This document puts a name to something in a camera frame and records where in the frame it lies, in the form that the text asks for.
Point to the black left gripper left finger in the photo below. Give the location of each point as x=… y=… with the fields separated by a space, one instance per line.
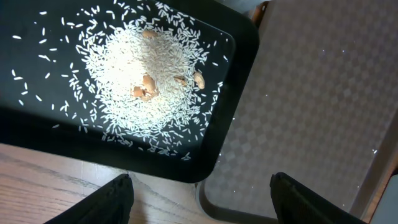
x=110 y=204

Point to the grey dishwasher rack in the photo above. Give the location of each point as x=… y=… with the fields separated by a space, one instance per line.
x=387 y=210

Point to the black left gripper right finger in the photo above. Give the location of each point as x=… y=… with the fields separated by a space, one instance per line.
x=295 y=203

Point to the black tray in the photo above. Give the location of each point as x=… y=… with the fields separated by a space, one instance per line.
x=34 y=132

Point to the brown serving tray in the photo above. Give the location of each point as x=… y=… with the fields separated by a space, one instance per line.
x=320 y=104

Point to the pile of white rice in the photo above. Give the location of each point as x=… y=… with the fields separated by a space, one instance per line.
x=136 y=73

